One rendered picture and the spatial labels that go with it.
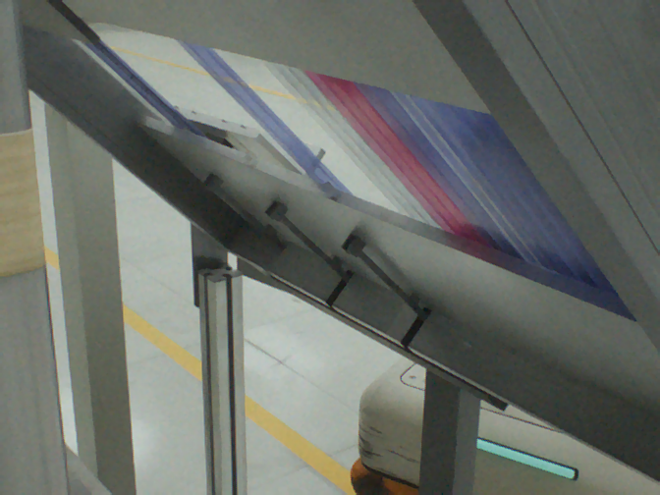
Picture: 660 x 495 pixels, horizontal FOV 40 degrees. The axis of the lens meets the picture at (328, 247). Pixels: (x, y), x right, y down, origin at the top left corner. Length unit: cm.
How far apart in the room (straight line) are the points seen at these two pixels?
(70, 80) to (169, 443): 118
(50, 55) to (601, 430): 58
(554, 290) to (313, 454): 140
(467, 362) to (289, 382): 141
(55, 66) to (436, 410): 67
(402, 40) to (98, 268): 90
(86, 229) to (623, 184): 97
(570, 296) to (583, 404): 20
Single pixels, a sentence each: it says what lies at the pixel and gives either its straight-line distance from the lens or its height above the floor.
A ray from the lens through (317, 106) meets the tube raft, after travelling 54.
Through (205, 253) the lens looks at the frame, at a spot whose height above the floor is 66.
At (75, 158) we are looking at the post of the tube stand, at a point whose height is 76.
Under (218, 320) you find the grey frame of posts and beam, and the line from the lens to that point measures 109.
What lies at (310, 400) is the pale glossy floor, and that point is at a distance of 209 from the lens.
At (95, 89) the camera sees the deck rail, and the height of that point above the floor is 88.
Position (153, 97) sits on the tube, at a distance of 85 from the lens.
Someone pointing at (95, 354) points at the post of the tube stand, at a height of 49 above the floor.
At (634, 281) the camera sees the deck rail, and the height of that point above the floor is 94.
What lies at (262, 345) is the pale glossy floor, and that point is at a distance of 234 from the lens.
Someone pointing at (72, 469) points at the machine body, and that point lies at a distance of 79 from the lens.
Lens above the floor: 105
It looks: 21 degrees down
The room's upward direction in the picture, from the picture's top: 1 degrees clockwise
